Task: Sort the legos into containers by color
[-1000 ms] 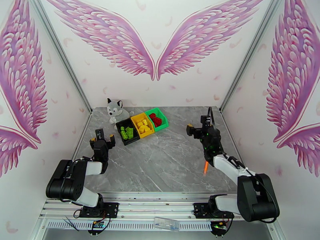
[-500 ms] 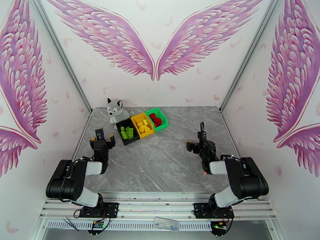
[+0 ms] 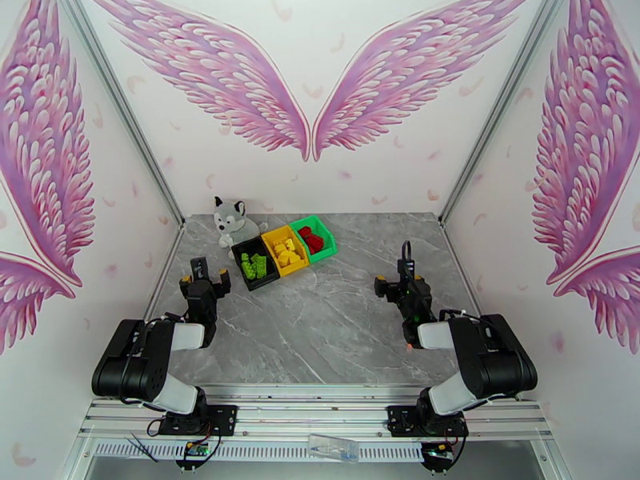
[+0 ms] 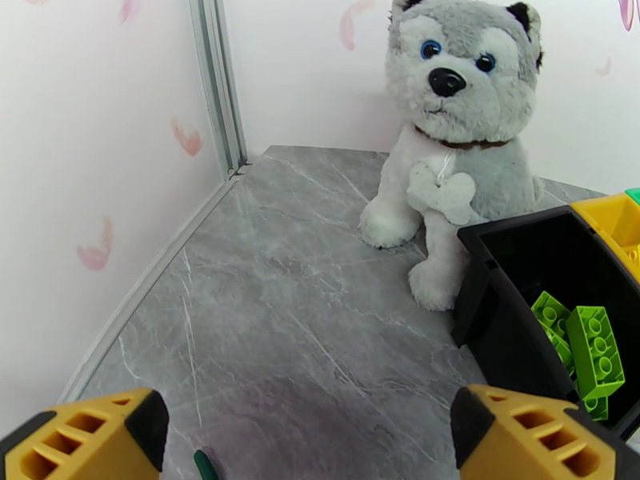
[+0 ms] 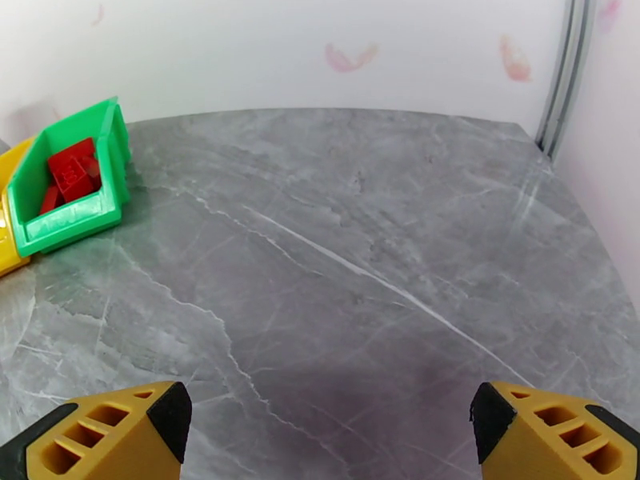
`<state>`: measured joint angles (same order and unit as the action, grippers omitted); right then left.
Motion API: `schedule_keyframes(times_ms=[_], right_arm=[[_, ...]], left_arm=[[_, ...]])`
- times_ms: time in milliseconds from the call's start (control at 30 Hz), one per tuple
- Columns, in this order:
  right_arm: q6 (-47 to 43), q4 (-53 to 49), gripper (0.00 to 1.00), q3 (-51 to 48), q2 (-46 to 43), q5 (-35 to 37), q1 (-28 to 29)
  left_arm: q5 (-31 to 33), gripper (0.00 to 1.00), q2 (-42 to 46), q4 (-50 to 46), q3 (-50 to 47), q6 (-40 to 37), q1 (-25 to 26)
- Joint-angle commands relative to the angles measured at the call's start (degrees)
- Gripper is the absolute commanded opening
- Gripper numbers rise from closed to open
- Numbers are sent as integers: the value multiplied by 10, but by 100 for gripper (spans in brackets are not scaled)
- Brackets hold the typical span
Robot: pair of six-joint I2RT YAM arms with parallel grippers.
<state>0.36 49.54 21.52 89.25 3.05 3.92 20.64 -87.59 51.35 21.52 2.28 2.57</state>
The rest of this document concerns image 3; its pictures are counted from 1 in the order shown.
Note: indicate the large red lego brick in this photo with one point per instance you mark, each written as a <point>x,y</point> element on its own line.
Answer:
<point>317,244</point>

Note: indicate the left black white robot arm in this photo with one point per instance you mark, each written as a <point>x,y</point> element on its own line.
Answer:
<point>125,363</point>

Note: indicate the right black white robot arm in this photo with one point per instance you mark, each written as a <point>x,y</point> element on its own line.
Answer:
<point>490,363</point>

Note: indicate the black plastic bin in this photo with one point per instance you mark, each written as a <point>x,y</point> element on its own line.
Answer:
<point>270,283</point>

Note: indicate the yellow plastic bin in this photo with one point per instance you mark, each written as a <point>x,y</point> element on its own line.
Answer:
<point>270,243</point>

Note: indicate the grey husky plush toy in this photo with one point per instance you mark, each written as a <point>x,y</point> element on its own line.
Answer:
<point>232,221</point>

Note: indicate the green plastic bin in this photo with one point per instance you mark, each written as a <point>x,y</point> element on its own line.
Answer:
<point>327,241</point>

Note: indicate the left green circuit board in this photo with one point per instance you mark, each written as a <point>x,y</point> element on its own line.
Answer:
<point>196,449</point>

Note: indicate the green circuit board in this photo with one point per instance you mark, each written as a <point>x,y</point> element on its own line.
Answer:
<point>437,450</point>
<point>196,449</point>

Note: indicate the right green circuit board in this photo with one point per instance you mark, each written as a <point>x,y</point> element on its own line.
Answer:
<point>437,450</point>

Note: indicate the clear plastic bag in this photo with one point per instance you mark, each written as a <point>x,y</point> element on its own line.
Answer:
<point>332,447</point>

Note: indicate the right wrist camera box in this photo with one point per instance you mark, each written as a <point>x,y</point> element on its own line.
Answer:
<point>406,269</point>

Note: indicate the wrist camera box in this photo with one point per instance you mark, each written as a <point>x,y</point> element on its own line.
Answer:
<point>406,269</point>
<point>199,268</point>

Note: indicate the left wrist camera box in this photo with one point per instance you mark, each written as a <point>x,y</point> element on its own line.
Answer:
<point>199,268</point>

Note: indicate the left aluminium table edge rail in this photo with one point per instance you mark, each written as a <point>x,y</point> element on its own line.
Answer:
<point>172,251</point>

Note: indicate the aluminium table edge rail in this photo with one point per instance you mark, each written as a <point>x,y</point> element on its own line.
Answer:
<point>455,253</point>
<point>172,251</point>

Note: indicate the right aluminium table edge rail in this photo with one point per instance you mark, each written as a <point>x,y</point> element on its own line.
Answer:
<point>455,253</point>

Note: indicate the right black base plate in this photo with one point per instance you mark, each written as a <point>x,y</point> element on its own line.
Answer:
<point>400,418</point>

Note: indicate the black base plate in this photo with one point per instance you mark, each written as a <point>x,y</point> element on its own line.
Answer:
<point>225,418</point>
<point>400,418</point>

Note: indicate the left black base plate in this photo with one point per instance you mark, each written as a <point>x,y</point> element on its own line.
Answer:
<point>225,418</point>

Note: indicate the aluminium rail frame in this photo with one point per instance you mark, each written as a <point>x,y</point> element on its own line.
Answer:
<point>310,418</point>

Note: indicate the left aluminium corner post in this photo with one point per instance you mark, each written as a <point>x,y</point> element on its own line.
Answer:
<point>122,106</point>

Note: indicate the aluminium corner post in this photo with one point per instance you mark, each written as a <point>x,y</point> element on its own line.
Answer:
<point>122,106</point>
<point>500,107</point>

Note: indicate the right aluminium corner post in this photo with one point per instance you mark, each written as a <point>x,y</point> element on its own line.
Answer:
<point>500,107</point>

